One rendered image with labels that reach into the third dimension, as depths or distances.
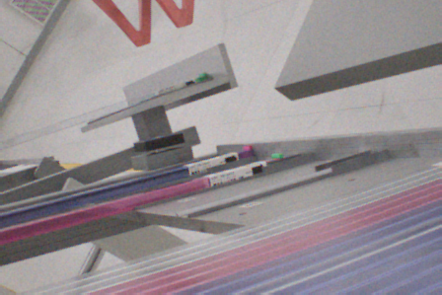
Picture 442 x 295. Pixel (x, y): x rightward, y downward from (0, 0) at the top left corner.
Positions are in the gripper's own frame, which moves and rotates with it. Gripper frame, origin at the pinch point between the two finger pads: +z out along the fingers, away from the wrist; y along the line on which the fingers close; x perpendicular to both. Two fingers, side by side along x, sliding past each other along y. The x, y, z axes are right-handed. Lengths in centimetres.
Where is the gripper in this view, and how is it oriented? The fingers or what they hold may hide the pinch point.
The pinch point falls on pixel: (160, 27)
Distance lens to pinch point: 66.9
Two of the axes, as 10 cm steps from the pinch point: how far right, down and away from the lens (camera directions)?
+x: 8.4, -3.3, 4.4
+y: 4.4, -0.6, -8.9
